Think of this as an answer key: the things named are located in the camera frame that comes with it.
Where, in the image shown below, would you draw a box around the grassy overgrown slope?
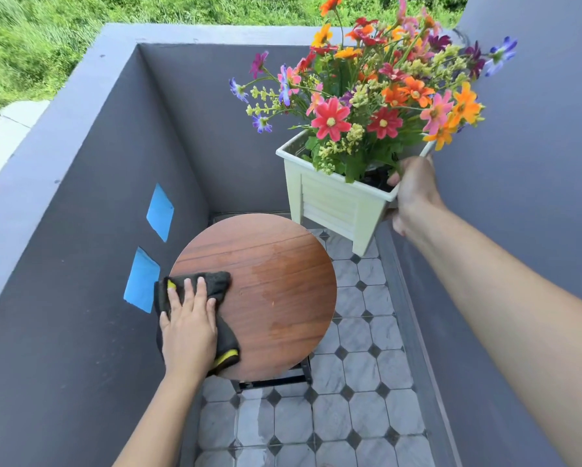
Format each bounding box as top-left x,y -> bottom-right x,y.
0,0 -> 469,139

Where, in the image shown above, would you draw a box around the blue tape patch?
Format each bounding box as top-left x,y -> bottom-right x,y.
146,183 -> 175,243
123,246 -> 161,315

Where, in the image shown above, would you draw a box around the person's right forearm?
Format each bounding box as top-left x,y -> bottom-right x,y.
407,204 -> 582,467

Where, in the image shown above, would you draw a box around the grey corrugated roof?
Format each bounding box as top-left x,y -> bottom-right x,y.
0,99 -> 51,198

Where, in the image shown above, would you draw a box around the colourful flowers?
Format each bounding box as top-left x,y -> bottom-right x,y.
228,0 -> 519,184

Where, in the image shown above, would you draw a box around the dark grey yellow-trimmed cloth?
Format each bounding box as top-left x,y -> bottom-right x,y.
153,270 -> 241,377

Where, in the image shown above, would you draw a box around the person's left forearm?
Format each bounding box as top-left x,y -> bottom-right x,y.
113,369 -> 209,467

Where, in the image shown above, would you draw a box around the pale green flower pot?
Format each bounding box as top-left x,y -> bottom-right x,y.
275,129 -> 436,257

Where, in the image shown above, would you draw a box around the person's right hand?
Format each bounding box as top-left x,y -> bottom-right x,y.
386,155 -> 445,237

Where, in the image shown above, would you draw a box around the round wooden stool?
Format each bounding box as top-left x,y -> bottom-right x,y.
168,213 -> 338,392

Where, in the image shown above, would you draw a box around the person's left hand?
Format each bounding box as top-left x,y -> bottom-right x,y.
159,276 -> 219,377

